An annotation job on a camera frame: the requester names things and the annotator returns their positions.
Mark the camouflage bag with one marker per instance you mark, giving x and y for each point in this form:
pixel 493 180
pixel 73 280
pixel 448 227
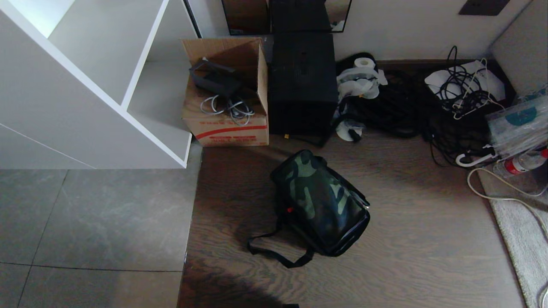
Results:
pixel 319 201

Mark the white shelf unit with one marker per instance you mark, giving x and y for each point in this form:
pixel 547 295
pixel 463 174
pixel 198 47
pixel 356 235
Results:
pixel 85 85

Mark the cardboard box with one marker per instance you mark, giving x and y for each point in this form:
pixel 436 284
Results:
pixel 227 128

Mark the grey rug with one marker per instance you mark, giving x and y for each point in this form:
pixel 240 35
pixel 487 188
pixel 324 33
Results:
pixel 520 231

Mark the clear plastic bag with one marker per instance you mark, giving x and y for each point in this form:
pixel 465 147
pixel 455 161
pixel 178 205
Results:
pixel 520 124

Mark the white hook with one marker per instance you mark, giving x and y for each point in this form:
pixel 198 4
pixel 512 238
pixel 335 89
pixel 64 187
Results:
pixel 473 159

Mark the black box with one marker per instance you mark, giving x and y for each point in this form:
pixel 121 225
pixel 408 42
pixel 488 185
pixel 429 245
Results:
pixel 302 81

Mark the white flat device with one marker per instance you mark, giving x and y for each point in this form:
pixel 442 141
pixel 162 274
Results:
pixel 471 77

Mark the white tape roll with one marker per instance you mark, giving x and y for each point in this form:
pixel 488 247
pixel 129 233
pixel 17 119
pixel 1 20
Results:
pixel 364 63

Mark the plastic bottle red label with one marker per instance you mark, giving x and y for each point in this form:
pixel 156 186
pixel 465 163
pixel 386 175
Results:
pixel 524 163

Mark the white paper strip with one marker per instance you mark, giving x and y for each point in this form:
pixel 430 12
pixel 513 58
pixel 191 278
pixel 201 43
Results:
pixel 359 85

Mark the dark wall socket plate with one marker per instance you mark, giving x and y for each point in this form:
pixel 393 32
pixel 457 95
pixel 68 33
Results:
pixel 483 7

